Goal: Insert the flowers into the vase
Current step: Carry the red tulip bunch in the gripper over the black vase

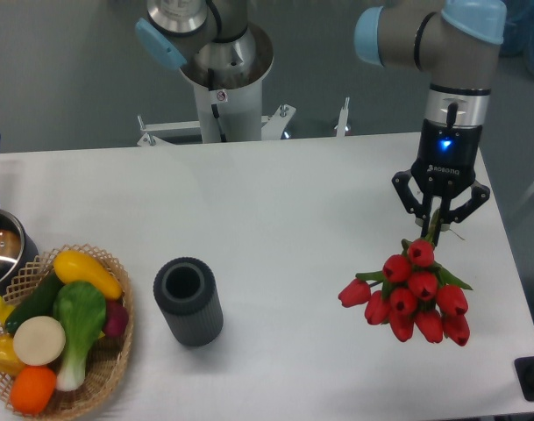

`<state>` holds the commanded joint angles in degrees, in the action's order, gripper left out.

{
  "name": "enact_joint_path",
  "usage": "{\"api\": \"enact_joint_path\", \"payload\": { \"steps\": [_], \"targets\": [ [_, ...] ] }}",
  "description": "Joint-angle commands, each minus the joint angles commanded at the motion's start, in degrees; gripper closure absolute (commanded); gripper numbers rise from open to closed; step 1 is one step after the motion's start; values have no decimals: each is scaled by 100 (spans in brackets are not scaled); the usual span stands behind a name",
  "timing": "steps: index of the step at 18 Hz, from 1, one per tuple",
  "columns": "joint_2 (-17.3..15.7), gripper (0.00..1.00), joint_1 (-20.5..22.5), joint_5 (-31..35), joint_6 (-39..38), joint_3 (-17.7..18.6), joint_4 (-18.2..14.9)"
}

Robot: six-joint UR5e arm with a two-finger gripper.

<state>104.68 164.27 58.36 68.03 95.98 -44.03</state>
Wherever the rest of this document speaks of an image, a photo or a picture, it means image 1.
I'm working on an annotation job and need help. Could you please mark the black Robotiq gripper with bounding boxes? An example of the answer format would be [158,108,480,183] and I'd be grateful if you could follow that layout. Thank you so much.
[392,119,490,235]

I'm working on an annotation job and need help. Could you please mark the red tulip bouquet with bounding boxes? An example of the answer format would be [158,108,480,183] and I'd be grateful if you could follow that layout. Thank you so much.
[338,214,472,346]

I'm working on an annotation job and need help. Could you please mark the dark grey ribbed vase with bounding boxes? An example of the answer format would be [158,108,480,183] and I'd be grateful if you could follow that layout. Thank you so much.
[153,257,224,346]

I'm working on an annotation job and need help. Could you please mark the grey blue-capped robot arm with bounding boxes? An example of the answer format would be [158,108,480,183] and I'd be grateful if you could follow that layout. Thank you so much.
[135,1,507,241]

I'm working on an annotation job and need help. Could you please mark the blue plastic bag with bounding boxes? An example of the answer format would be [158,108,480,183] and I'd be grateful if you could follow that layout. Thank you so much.
[500,1,534,77]

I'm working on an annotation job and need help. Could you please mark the black device at edge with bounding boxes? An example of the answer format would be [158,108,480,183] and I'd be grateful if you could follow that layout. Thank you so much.
[514,356,534,402]

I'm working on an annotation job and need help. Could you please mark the purple red radish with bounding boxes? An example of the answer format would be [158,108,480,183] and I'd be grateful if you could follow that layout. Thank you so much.
[102,301,129,338]

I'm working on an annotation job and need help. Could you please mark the woven wicker basket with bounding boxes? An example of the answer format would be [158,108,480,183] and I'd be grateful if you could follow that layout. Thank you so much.
[0,244,134,420]

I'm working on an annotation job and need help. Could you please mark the green bok choy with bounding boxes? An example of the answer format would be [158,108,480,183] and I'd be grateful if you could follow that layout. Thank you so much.
[53,281,106,392]

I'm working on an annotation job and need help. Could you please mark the yellow squash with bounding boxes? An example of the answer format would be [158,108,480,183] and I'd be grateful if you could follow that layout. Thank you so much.
[53,250,123,301]

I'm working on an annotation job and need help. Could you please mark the dark green cucumber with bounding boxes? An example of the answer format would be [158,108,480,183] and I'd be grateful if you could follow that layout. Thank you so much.
[4,272,64,334]

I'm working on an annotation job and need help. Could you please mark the beige round slice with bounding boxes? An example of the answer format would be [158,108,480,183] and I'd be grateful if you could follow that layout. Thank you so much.
[13,316,66,366]

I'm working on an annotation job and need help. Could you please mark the orange fruit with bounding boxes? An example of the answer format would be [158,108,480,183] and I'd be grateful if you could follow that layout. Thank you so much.
[9,366,56,415]

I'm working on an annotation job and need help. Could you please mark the yellow banana tip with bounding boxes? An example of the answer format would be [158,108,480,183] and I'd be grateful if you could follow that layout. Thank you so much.
[0,296,15,325]

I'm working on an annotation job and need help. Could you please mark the yellow bell pepper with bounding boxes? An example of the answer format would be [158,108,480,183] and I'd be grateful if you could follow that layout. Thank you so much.
[0,334,26,377]

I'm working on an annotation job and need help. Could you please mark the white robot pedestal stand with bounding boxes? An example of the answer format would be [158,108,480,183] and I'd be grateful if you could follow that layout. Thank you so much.
[135,23,352,148]

